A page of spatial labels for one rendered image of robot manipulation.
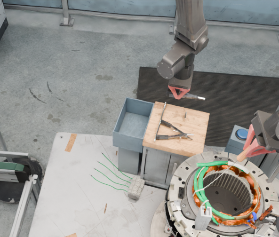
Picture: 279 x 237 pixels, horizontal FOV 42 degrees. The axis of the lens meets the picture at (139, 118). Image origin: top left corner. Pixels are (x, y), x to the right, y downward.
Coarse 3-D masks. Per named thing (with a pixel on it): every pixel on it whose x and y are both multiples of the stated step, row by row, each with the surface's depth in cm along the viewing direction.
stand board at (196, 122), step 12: (156, 108) 130; (168, 108) 130; (180, 108) 130; (156, 120) 126; (168, 120) 126; (180, 120) 127; (192, 120) 127; (204, 120) 127; (168, 132) 123; (192, 132) 124; (204, 132) 124; (144, 144) 121; (156, 144) 120; (168, 144) 120; (180, 144) 120; (192, 144) 120
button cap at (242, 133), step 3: (240, 129) 128; (243, 129) 128; (237, 132) 127; (240, 132) 127; (243, 132) 127; (246, 132) 127; (237, 135) 127; (240, 135) 126; (243, 135) 126; (246, 135) 127; (243, 138) 126; (246, 138) 127
